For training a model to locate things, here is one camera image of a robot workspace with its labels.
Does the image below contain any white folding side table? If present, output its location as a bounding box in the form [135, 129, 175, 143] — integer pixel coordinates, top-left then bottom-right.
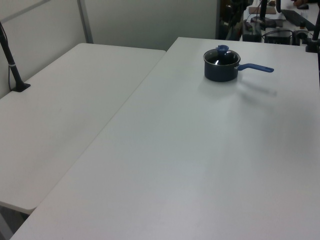
[0, 42, 168, 215]

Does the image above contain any black clamp mount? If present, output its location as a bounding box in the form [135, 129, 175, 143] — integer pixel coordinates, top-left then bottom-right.
[304, 0, 320, 53]

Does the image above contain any black electronics box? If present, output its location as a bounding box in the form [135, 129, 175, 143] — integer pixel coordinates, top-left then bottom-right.
[264, 29, 293, 45]

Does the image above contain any glass lid with blue knob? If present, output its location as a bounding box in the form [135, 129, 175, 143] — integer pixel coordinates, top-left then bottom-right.
[203, 44, 241, 68]

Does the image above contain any grey metal partition post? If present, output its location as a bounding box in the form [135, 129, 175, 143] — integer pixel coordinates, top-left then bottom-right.
[76, 0, 95, 45]

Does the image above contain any black camera stand pole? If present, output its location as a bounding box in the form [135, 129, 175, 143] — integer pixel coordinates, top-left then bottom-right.
[0, 21, 32, 93]

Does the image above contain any black keyboard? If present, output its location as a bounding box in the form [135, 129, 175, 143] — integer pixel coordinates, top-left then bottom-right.
[281, 9, 316, 27]

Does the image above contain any black monitor stand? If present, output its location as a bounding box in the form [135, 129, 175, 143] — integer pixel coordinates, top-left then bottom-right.
[252, 0, 277, 30]

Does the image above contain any blue saucepan with handle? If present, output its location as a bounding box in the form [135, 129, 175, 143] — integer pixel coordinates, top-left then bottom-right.
[203, 52, 275, 83]

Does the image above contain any brown cardboard sheet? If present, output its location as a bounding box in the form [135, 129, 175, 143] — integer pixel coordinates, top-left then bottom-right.
[249, 6, 277, 15]

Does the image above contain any white background desk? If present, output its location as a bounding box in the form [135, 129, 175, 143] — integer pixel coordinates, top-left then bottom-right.
[241, 0, 320, 46]

